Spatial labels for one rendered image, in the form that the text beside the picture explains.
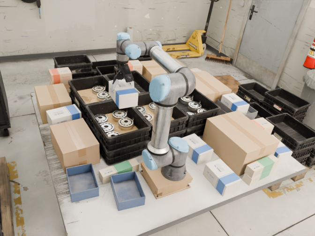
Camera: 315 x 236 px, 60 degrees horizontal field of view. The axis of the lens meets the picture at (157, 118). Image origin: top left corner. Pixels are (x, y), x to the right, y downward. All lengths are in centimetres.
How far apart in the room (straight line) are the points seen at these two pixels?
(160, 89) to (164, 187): 61
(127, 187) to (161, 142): 41
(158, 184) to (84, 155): 48
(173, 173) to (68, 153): 61
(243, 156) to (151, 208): 65
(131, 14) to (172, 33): 100
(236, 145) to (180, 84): 73
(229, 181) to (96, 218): 78
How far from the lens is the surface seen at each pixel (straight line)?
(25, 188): 271
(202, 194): 170
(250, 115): 229
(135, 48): 150
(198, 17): 601
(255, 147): 183
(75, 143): 172
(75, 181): 171
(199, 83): 244
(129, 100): 167
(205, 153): 183
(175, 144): 149
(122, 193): 163
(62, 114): 194
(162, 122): 131
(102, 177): 164
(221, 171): 174
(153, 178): 161
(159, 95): 120
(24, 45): 500
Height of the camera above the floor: 195
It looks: 34 degrees down
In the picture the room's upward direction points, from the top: 7 degrees clockwise
